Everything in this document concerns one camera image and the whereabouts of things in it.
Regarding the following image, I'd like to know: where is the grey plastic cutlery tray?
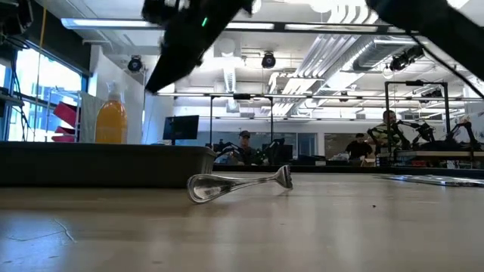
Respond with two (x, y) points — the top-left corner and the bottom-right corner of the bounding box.
(0, 141), (217, 189)

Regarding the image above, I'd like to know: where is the small red storage bin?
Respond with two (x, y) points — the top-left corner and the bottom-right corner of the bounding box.
(51, 125), (79, 144)
(52, 100), (81, 128)

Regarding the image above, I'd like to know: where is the black hanging camera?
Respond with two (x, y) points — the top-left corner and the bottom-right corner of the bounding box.
(260, 51), (277, 70)
(127, 55), (144, 73)

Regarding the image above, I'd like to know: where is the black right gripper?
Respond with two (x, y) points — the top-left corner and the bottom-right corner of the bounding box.
(141, 0), (254, 94)

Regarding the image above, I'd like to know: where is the silver ventilation duct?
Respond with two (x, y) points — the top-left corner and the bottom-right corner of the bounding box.
(351, 14), (432, 73)

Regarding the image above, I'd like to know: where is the wooden distant table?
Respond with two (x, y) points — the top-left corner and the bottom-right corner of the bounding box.
(377, 150), (484, 159)

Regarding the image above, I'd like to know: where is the person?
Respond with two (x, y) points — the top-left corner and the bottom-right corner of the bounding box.
(232, 130), (262, 165)
(346, 132), (374, 159)
(368, 110), (402, 152)

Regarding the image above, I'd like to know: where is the black distant equipment box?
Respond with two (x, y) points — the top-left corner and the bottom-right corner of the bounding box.
(279, 143), (294, 164)

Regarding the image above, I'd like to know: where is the black ceiling spotlight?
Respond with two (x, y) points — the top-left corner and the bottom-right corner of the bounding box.
(389, 45), (427, 72)

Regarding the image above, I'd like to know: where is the black computer monitor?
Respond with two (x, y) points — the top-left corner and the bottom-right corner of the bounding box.
(162, 114), (200, 147)

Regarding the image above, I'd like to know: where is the tall black rig frame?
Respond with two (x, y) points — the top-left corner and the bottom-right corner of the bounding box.
(384, 79), (453, 152)

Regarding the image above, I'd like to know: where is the white round ceiling speaker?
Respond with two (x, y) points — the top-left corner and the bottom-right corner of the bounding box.
(214, 37), (238, 57)

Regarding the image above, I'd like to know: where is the wide black rig frame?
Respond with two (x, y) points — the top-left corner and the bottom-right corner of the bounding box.
(153, 91), (315, 147)

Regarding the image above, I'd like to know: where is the orange liquid spray bottle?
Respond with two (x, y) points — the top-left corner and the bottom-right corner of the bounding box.
(94, 79), (129, 145)

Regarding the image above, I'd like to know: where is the black aluminium table frame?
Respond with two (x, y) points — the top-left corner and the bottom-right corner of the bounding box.
(213, 162), (484, 179)

